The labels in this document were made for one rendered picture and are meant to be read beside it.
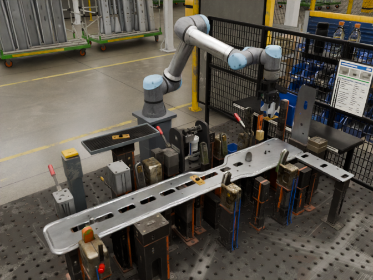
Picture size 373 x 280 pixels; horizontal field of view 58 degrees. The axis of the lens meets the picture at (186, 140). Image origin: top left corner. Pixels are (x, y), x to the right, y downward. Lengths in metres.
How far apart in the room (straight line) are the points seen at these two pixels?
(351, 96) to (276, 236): 0.92
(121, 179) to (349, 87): 1.38
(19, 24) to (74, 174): 6.76
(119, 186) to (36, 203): 0.73
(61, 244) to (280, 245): 1.02
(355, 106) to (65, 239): 1.67
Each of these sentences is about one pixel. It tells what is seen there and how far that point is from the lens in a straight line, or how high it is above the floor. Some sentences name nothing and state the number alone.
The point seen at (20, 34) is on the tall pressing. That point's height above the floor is 0.61.
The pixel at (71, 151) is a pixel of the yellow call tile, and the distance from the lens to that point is 1.65.
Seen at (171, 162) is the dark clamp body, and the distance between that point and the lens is 1.72.
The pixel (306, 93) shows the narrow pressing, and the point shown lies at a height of 1.30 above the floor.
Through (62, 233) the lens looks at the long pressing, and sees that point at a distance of 1.45.
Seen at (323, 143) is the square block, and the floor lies 1.06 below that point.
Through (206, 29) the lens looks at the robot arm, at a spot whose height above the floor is 1.62.
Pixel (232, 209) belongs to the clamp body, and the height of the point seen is 0.95.
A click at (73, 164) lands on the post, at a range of 1.65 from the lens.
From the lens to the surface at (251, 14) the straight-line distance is 4.05.
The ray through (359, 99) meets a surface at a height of 1.25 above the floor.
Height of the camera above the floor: 1.93
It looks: 27 degrees down
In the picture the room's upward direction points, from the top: straight up
